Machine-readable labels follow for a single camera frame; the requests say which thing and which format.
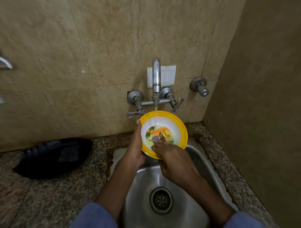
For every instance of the dark scouring pad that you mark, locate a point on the dark scouring pad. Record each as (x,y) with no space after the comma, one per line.
(68,153)

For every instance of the person's left forearm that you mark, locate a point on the person's left forearm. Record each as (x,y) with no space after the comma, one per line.
(115,185)

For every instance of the metal wall faucet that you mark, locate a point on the metal wall faucet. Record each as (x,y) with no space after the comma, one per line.
(156,72)

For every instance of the white grater peeler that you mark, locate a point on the white grater peeler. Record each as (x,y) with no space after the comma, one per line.
(5,64)

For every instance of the person's left blue sleeve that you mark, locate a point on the person's left blue sleeve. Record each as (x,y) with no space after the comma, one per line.
(94,217)

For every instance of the steel sink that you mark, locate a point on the steel sink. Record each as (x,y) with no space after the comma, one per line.
(141,206)

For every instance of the person's left hand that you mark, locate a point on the person's left hand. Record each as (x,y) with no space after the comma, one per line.
(136,150)

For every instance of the white wall socket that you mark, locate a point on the white wall socket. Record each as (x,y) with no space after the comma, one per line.
(2,99)

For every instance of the metal wall valve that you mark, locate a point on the metal wall valve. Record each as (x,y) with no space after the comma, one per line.
(199,85)

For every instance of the person's right hand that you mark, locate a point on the person's right hand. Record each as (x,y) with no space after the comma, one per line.
(176,164)

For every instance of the yellow rimmed picture bowl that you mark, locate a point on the yellow rimmed picture bowl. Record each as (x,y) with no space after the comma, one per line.
(174,124)

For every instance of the white switch plate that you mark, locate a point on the white switch plate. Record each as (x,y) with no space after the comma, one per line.
(168,76)

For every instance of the person's right forearm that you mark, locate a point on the person's right forearm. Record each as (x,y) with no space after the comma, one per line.
(209,202)

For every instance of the black ribbed plastic tray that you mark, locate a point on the black ribbed plastic tray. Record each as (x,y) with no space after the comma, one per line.
(37,162)

